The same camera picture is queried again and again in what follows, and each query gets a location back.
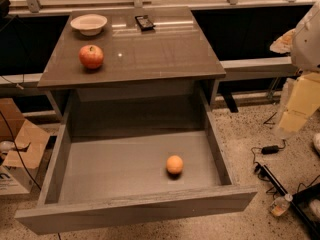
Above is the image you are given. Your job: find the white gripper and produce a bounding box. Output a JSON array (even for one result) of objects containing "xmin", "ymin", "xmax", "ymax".
[{"xmin": 270, "ymin": 29, "xmax": 320, "ymax": 139}]

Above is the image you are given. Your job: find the orange fruit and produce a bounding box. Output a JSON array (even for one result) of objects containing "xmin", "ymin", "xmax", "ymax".
[{"xmin": 166, "ymin": 155, "xmax": 183, "ymax": 175}]

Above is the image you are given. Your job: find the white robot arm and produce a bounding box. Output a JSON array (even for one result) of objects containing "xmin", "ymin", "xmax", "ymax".
[{"xmin": 270, "ymin": 1, "xmax": 320, "ymax": 139}]

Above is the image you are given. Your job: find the grey cabinet with counter top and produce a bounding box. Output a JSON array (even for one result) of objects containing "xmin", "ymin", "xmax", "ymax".
[{"xmin": 37, "ymin": 6, "xmax": 227, "ymax": 138}]

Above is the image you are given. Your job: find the open grey top drawer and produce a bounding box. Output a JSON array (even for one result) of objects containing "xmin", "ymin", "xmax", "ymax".
[{"xmin": 14, "ymin": 87, "xmax": 258, "ymax": 236}]

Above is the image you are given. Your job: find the black power adapter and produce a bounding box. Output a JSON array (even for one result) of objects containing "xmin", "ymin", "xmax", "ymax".
[{"xmin": 261, "ymin": 145, "xmax": 280, "ymax": 155}]

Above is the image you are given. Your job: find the clear plastic bottle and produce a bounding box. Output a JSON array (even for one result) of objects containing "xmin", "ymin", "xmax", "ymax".
[{"xmin": 269, "ymin": 193, "xmax": 293, "ymax": 217}]

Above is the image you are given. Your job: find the black rectangular device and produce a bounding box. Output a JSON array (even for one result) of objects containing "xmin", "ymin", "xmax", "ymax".
[{"xmin": 135, "ymin": 15, "xmax": 154, "ymax": 31}]

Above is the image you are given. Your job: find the red apple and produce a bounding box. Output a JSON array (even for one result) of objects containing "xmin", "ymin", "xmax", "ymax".
[{"xmin": 78, "ymin": 45, "xmax": 104, "ymax": 69}]

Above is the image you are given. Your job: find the white bowl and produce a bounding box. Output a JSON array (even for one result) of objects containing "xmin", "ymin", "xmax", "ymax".
[{"xmin": 70, "ymin": 14, "xmax": 107, "ymax": 36}]

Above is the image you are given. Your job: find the cardboard box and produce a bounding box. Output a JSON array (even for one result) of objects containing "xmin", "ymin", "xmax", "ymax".
[{"xmin": 0, "ymin": 98, "xmax": 50, "ymax": 195}]

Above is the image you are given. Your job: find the black floor rail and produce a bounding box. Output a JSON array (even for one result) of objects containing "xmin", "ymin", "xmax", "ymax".
[{"xmin": 254, "ymin": 163, "xmax": 320, "ymax": 240}]

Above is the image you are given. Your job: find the black cable on left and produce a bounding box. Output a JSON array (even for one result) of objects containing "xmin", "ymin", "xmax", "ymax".
[{"xmin": 0, "ymin": 110, "xmax": 42, "ymax": 192}]

